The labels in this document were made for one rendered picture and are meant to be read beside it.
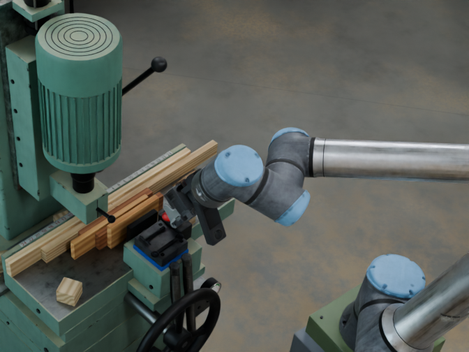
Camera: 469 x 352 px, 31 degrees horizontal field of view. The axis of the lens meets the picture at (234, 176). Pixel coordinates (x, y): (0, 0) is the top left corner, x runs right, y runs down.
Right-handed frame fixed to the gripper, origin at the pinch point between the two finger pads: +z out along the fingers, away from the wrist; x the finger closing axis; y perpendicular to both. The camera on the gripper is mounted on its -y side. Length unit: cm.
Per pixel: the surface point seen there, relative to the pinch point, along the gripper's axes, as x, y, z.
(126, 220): 5.1, 8.1, 10.1
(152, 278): 10.4, -7.1, 6.1
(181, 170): -21.2, 11.9, 17.5
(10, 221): 21.2, 25.4, 32.0
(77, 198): 15.2, 18.4, 5.0
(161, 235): 4.1, 0.0, 1.9
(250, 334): -52, -46, 91
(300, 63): -192, 34, 138
